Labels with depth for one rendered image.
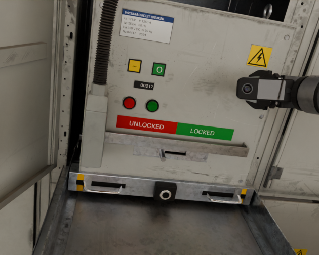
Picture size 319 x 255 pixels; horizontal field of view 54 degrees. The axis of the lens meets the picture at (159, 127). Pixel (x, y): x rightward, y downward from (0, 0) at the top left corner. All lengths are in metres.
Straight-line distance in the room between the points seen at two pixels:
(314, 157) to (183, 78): 0.60
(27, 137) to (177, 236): 0.49
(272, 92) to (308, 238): 0.85
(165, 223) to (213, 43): 0.48
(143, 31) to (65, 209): 0.49
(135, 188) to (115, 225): 0.13
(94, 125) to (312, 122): 0.72
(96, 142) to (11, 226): 0.59
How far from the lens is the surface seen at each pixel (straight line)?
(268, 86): 0.69
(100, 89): 0.70
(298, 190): 1.26
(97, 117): 0.70
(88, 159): 0.75
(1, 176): 0.91
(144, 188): 0.91
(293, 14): 1.03
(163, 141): 0.81
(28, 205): 1.16
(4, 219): 1.22
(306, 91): 0.65
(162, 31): 0.77
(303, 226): 1.38
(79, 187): 0.91
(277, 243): 0.90
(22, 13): 0.83
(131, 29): 0.76
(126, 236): 0.82
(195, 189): 0.94
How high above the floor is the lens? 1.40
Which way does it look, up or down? 23 degrees down
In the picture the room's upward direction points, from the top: 11 degrees clockwise
